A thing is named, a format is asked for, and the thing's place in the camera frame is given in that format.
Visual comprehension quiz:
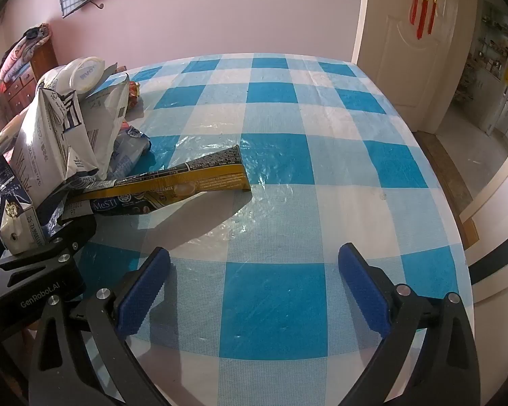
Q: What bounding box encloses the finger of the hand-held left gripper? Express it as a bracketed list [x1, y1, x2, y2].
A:
[0, 213, 99, 283]

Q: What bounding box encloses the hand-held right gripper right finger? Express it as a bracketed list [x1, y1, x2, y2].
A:
[338, 243, 481, 406]

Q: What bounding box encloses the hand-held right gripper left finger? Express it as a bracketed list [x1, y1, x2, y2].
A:
[27, 246, 172, 406]

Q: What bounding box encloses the white milk carton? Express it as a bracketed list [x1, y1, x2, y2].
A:
[0, 68, 100, 208]
[0, 146, 66, 255]

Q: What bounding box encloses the clear blue printed plastic bag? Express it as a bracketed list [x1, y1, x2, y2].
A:
[109, 123, 152, 179]

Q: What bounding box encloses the white barcode packet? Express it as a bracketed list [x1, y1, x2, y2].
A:
[82, 72, 130, 180]

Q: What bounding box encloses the long foil wrapper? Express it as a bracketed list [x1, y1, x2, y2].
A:
[63, 144, 252, 217]

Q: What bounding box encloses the white round tub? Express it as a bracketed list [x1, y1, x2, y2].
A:
[61, 56, 107, 95]

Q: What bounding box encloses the blue white checked tablecloth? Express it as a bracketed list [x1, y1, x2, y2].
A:
[74, 53, 475, 406]

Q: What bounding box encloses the white cabinet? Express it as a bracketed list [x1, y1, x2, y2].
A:
[459, 165, 508, 406]

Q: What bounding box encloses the brown wooden cabinet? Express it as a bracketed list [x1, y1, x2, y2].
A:
[0, 41, 60, 116]

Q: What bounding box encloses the pile of folded blankets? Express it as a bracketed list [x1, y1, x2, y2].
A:
[0, 23, 51, 81]

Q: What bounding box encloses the cream door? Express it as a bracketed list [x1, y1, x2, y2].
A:
[351, 0, 479, 134]

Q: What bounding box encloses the kitchen shelf with jars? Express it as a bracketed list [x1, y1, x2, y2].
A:
[457, 0, 508, 106]

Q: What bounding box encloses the red knot decoration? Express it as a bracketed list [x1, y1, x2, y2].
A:
[408, 0, 453, 41]

